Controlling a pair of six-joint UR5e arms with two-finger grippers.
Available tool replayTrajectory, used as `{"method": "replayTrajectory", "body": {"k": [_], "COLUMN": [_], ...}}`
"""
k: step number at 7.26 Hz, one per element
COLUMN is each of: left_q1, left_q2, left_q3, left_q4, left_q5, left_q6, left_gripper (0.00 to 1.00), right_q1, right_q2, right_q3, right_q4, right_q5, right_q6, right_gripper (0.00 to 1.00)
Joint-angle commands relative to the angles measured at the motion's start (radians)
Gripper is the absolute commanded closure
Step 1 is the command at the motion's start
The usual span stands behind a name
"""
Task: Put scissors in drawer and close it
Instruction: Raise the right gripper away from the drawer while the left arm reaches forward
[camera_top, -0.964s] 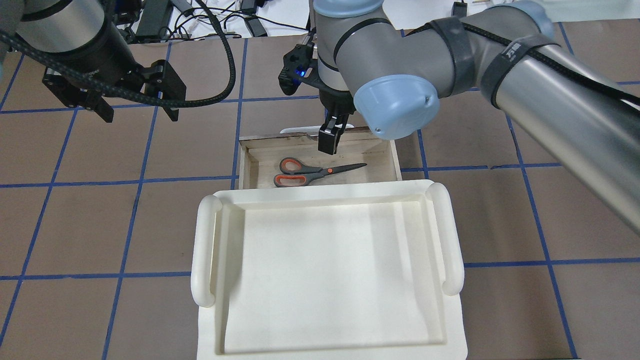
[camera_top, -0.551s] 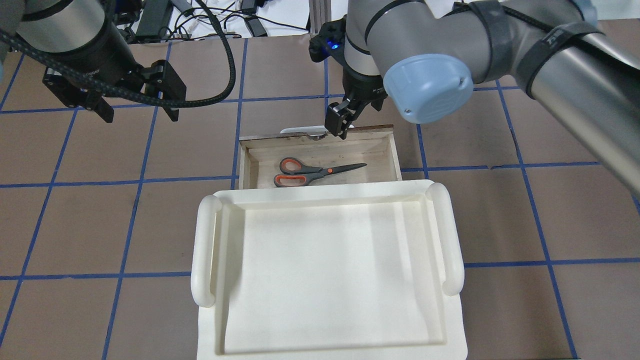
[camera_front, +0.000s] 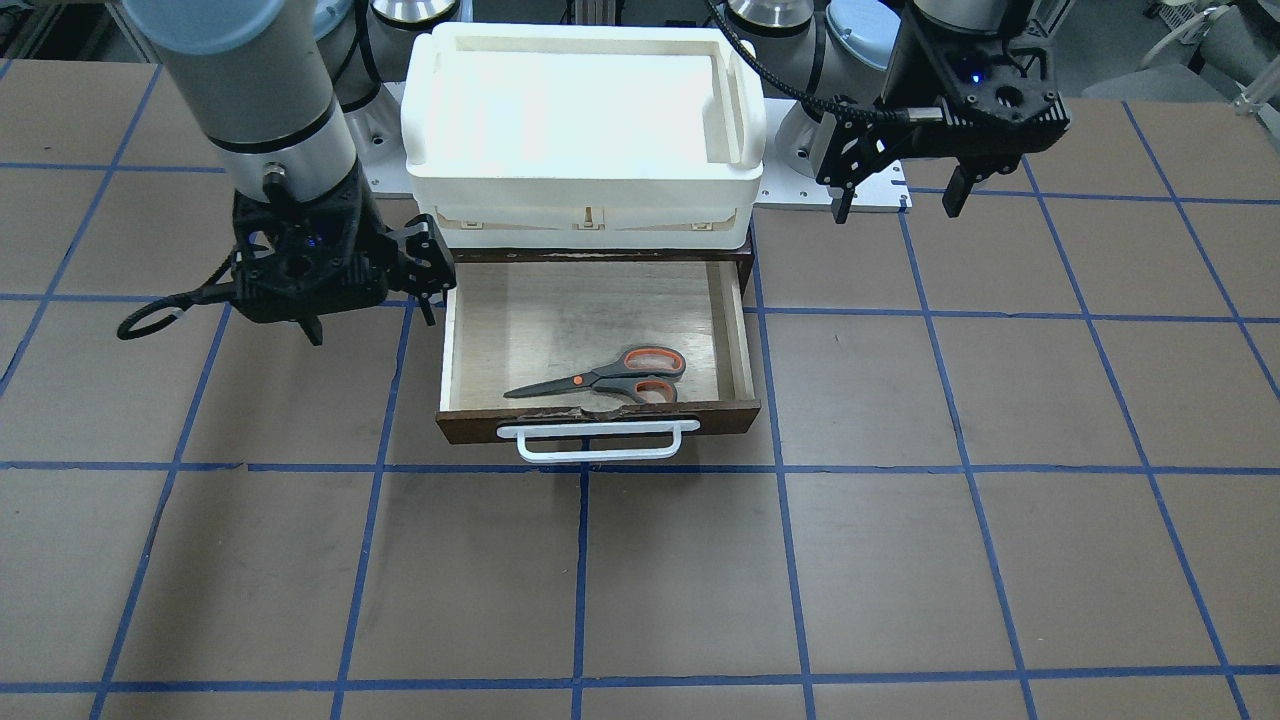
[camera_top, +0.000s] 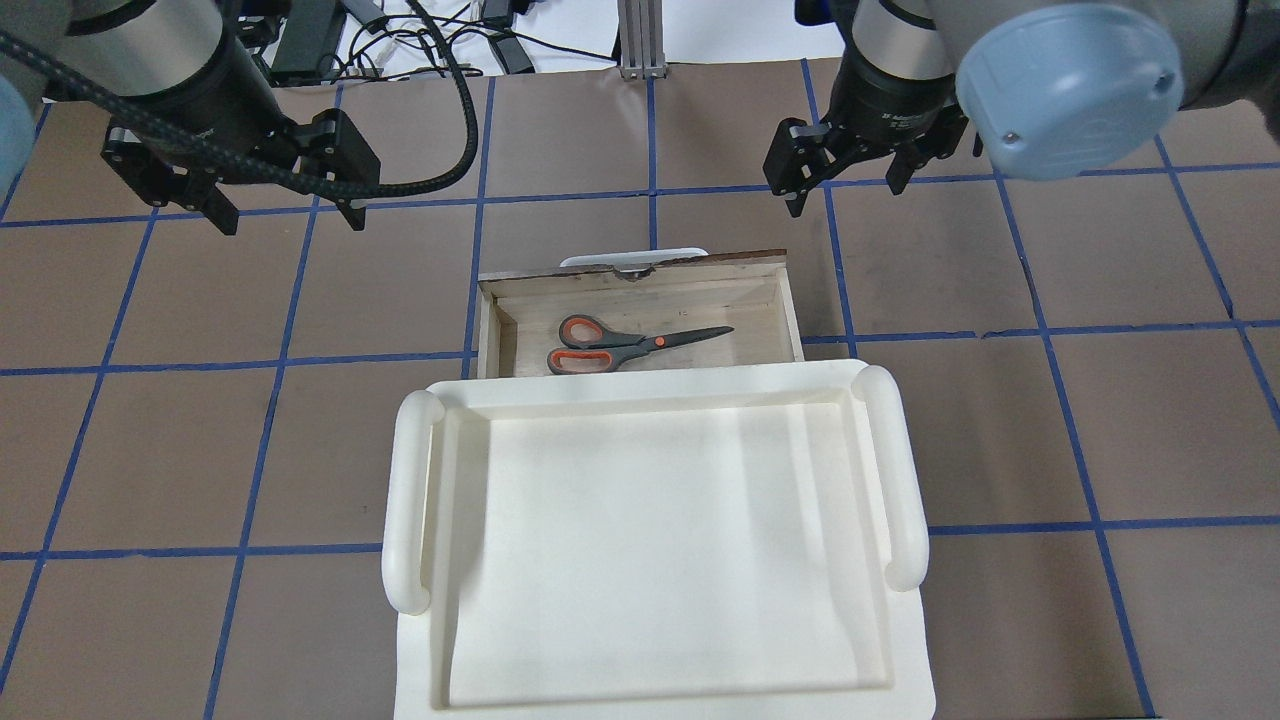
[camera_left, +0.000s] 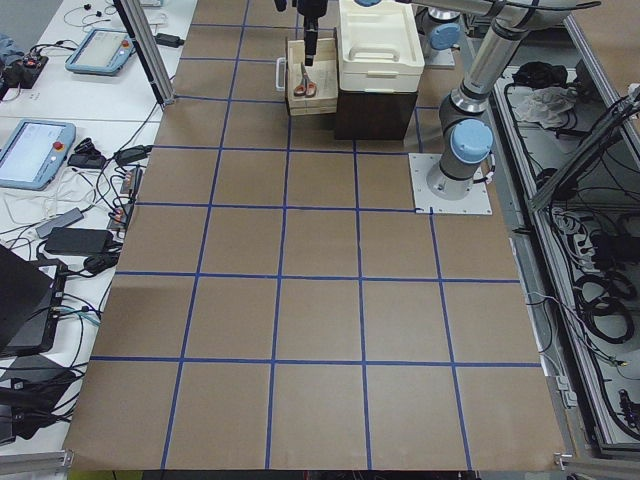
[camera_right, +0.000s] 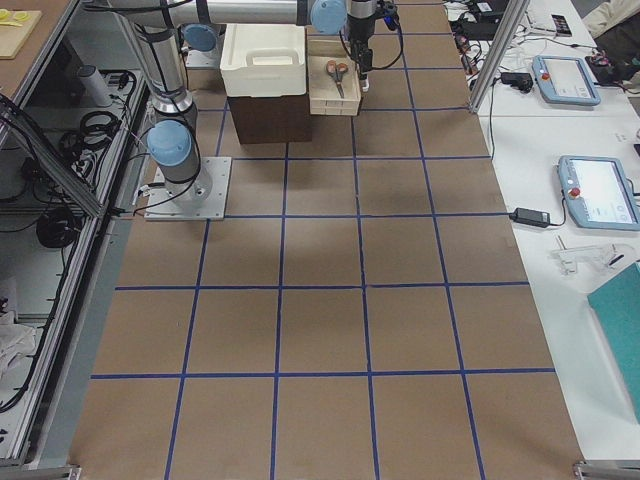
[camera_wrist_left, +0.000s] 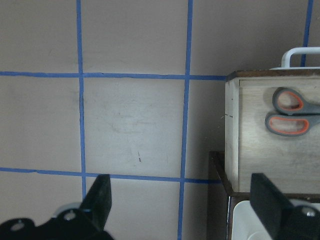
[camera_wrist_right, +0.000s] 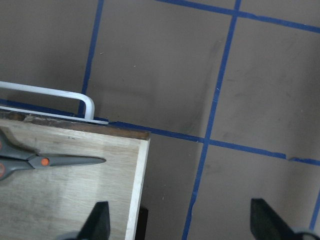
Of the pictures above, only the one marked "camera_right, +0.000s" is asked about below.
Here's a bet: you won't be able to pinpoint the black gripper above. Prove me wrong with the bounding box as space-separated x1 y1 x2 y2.
347 14 400 90

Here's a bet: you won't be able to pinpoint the grey orange handled scissors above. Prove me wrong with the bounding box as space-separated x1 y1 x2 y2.
325 60 349 99

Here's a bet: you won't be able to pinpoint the light wooden drawer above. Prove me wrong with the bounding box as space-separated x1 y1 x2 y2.
307 37 361 116

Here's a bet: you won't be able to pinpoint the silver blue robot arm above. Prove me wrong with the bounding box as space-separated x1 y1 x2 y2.
107 1 231 221
170 0 401 90

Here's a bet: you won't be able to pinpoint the white plastic tray box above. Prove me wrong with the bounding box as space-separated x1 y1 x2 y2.
220 24 307 97

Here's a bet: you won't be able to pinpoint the dark brown wooden cabinet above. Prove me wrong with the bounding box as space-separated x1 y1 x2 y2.
228 93 312 145

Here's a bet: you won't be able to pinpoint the blue teach pendant far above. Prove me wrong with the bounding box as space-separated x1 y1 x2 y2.
532 55 601 106

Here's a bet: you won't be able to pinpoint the blue teach pendant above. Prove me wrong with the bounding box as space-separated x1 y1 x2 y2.
557 155 639 231
532 55 601 106

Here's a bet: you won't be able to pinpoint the black power adapter on desk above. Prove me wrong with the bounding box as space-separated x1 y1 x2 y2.
509 207 551 228

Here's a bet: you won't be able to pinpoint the blue teach pendant near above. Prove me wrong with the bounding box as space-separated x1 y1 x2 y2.
557 155 639 231

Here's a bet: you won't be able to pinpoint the white cylinder speaker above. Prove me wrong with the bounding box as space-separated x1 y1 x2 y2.
77 65 112 107

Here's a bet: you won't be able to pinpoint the crumpled white cloth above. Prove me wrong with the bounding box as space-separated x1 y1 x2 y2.
0 277 37 381

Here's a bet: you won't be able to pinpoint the aluminium frame post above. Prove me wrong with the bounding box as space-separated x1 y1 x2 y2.
468 0 530 114

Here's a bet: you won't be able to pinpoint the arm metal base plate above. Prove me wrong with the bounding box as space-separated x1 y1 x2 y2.
144 157 232 221

